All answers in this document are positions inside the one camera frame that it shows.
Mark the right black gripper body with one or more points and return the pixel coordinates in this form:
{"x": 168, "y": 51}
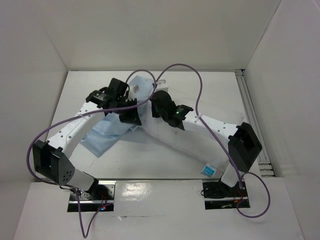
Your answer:
{"x": 155, "y": 107}

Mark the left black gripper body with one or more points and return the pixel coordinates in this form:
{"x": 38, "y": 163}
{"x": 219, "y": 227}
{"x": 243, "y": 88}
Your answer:
{"x": 126, "y": 115}

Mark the light blue pillowcase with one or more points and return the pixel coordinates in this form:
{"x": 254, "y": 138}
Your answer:
{"x": 108, "y": 131}

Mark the white pillow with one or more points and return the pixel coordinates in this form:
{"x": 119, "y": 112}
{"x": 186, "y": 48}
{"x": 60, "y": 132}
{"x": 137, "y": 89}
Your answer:
{"x": 195, "y": 140}

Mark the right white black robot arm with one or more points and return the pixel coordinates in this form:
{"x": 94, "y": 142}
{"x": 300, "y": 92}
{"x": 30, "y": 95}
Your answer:
{"x": 239, "y": 142}

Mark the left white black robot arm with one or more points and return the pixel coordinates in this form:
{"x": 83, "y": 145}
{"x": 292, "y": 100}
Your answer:
{"x": 52, "y": 157}

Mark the blue white pillow label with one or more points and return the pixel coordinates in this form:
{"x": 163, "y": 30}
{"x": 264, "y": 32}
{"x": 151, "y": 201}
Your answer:
{"x": 208, "y": 171}

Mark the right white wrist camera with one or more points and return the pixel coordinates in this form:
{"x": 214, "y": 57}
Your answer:
{"x": 162, "y": 85}

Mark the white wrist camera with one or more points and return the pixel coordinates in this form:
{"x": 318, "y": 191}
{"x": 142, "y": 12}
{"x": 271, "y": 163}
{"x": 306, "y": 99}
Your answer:
{"x": 162, "y": 85}
{"x": 131, "y": 93}

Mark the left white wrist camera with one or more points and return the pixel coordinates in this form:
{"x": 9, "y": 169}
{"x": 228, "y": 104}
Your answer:
{"x": 131, "y": 93}

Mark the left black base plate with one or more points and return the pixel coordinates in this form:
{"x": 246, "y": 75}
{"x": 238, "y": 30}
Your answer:
{"x": 102, "y": 199}

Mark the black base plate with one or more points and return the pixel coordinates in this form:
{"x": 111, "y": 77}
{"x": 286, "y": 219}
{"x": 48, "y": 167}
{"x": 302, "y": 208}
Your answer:
{"x": 218, "y": 196}
{"x": 102, "y": 199}

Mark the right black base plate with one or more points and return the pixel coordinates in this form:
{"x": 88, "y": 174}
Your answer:
{"x": 218, "y": 196}

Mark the aluminium extrusion rail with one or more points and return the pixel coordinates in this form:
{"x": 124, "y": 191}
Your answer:
{"x": 264, "y": 163}

